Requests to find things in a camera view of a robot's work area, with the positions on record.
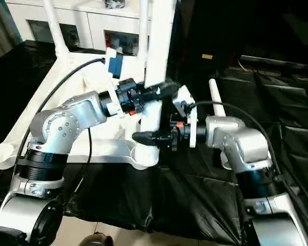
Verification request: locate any white plastic table leg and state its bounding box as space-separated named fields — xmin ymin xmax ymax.
xmin=131 ymin=0 xmax=177 ymax=168
xmin=43 ymin=0 xmax=70 ymax=60
xmin=207 ymin=78 xmax=234 ymax=170
xmin=138 ymin=0 xmax=151 ymax=62

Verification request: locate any white plastic table top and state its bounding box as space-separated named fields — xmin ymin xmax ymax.
xmin=0 ymin=49 xmax=160 ymax=172

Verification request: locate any black mat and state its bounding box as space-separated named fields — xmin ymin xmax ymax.
xmin=0 ymin=39 xmax=308 ymax=246

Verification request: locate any white cabinet with glass doors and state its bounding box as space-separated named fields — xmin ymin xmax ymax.
xmin=6 ymin=0 xmax=176 ymax=56

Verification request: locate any grey black toy figure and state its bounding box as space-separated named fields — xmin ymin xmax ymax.
xmin=104 ymin=0 xmax=127 ymax=10

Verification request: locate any black flat board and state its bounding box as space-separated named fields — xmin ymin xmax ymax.
xmin=239 ymin=54 xmax=308 ymax=70

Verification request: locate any grey brown curtain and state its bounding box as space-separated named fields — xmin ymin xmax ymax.
xmin=0 ymin=0 xmax=22 ymax=64

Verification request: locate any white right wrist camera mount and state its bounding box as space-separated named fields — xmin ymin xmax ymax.
xmin=172 ymin=85 xmax=199 ymax=149

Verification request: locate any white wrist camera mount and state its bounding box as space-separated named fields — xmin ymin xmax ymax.
xmin=172 ymin=85 xmax=199 ymax=149
xmin=102 ymin=48 xmax=126 ymax=119

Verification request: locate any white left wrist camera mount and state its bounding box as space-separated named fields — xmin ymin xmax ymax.
xmin=102 ymin=48 xmax=126 ymax=119

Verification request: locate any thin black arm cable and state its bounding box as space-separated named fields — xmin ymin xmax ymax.
xmin=63 ymin=127 xmax=93 ymax=207

